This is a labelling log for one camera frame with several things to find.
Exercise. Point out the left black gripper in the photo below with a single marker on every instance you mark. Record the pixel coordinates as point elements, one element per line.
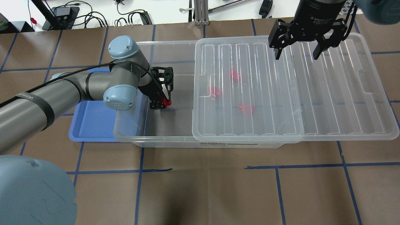
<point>158,105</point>

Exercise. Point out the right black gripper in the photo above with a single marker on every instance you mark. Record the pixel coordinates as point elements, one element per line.
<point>315,14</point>

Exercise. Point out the red block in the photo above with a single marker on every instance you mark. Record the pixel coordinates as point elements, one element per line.
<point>214,92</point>
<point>166,103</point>
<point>246,108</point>
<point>235,76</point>

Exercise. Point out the clear plastic box lid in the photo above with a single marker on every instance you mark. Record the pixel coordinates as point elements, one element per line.
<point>340,94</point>

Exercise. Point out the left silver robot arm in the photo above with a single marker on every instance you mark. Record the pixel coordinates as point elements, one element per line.
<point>33,111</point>

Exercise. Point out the clear plastic storage box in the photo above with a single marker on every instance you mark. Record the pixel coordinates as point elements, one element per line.
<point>175,125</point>

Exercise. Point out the red block in box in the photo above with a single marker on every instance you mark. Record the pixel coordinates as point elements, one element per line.
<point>246,108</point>
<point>214,92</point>
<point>235,76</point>

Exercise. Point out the black power adapter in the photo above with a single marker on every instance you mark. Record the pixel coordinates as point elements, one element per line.
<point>146,20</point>

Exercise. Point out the blue plastic tray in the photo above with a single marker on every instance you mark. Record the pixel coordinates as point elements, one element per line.
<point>93,121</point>

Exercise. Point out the long metal rod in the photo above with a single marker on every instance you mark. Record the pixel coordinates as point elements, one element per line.
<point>218,8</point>

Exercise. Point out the black monitor stand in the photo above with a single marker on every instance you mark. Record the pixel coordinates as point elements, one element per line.
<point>57,18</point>

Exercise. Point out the aluminium frame post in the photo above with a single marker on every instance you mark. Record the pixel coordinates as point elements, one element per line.
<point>201,12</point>

